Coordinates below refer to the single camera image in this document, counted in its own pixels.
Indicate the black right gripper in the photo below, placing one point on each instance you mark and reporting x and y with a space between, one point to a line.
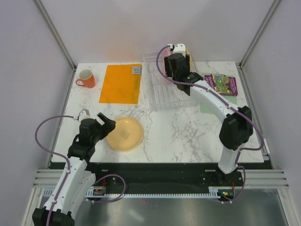
167 69

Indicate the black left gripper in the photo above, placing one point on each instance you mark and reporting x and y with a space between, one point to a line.
108 126

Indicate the light yellow plate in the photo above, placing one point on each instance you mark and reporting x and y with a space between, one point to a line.
128 134

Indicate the pink plate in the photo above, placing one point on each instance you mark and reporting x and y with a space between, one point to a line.
167 52

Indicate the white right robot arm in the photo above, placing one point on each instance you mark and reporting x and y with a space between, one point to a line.
236 121

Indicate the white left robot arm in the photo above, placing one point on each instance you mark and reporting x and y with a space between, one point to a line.
62 206

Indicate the orange cutting mat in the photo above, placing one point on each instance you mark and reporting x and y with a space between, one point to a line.
121 84

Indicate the orange ceramic mug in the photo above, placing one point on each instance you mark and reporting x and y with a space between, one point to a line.
86 79

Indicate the green cutting mat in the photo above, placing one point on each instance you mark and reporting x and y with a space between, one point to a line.
232 99

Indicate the purple children's book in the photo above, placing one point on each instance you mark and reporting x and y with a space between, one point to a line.
223 84

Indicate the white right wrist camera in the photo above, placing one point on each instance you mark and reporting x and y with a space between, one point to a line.
177 48

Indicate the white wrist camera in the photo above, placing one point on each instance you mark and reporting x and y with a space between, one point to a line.
177 48
84 114

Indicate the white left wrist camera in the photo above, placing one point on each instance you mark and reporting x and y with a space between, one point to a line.
84 114

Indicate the clear wire dish rack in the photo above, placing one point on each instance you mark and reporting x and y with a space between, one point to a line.
163 94

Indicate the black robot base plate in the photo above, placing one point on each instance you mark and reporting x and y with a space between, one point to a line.
163 178

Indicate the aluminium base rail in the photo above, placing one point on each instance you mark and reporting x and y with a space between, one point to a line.
255 178

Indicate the right aluminium frame post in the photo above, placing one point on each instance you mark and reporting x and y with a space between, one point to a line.
263 26

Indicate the aluminium frame post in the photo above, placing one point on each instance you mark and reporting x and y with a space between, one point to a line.
263 26
51 27

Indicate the left aluminium frame post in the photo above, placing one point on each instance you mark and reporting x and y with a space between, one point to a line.
51 27

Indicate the white cable duct strip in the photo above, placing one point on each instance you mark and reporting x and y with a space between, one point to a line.
100 192

